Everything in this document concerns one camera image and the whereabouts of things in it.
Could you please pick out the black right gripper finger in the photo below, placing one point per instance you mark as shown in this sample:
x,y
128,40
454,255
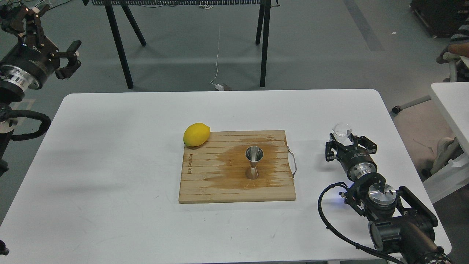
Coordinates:
x,y
332,148
363,146

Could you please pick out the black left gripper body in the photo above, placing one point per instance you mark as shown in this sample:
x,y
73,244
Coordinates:
x,y
25,67

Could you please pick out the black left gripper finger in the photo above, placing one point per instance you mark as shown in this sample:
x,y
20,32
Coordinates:
x,y
24,22
71,55

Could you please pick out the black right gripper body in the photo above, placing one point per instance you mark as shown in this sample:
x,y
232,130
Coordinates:
x,y
356,160

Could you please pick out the clear glass measuring cup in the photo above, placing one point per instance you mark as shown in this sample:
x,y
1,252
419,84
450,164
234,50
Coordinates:
x,y
342,132

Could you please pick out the steel double jigger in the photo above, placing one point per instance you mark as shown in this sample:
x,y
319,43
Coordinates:
x,y
254,154

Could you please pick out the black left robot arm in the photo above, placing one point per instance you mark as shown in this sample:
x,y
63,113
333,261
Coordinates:
x,y
9,117

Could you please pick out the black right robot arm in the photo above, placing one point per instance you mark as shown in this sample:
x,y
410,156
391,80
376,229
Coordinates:
x,y
398,222

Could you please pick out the white side table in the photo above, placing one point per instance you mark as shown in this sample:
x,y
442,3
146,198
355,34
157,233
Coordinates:
x,y
453,176

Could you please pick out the wooden cutting board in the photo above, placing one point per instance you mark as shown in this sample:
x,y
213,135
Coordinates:
x,y
215,171

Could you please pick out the person in striped shirt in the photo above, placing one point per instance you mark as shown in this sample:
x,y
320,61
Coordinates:
x,y
458,45

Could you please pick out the yellow lemon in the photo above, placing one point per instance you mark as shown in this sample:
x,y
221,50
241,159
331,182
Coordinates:
x,y
196,134

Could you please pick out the black box on floor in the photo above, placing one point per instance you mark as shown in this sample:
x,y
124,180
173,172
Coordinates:
x,y
441,18

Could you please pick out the black metal frame table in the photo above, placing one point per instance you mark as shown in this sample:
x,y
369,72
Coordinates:
x,y
180,48

